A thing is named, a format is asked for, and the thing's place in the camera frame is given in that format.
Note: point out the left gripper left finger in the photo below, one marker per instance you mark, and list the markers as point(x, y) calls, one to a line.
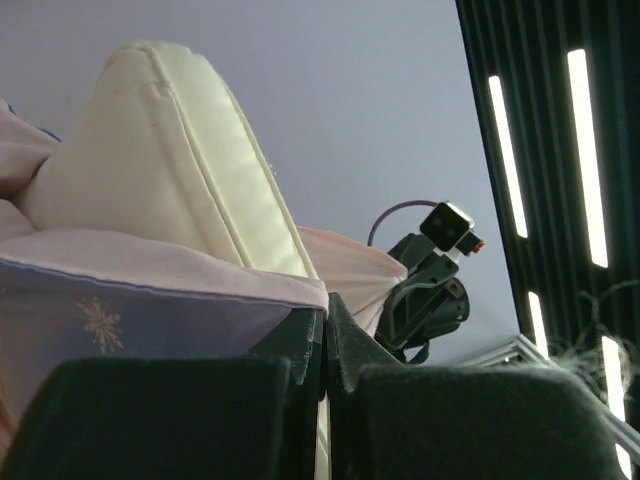
point(252, 417)

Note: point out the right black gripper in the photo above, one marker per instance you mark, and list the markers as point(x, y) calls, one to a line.
point(431, 302)

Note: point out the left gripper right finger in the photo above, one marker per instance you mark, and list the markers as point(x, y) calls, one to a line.
point(393, 421)

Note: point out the blue pink snowflake pillowcase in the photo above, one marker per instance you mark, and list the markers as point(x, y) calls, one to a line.
point(76, 293)

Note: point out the cream bear print pillow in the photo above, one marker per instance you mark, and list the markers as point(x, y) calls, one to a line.
point(163, 152)

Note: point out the ceiling light strips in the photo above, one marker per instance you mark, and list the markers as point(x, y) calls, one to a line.
point(547, 151)

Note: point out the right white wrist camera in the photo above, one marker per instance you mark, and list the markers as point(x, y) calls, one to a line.
point(451, 231)

